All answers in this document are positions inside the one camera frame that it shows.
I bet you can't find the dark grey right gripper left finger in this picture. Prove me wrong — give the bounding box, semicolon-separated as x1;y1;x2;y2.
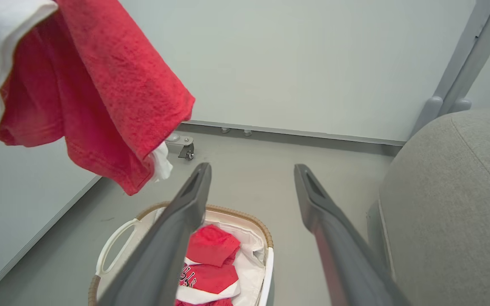
97;162;212;306

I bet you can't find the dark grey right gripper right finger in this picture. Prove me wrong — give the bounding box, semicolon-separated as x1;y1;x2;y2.
294;164;411;306

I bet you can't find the small red cloth garment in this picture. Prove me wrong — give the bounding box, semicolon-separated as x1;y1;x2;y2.
185;224;241;267

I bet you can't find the red jersey with white trim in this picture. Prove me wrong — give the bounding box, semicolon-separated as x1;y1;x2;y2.
175;257;241;306

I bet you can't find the red terry cloth garment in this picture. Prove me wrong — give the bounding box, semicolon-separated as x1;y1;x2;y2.
0;0;196;196

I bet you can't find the white laundry basket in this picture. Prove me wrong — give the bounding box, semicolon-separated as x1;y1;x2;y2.
88;202;275;306

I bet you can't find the white fabric basket liner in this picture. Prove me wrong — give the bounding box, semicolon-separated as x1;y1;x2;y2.
156;208;267;306

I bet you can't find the grey metal partition foot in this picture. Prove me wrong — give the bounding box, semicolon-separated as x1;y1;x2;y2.
166;134;194;147

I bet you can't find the grey fabric sofa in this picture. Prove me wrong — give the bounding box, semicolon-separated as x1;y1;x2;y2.
366;108;490;306

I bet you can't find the grey partition bottom rail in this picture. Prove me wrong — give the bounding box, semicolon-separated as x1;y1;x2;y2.
181;120;406;147

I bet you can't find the grey double partition post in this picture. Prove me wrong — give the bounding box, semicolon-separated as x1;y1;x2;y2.
411;0;490;139

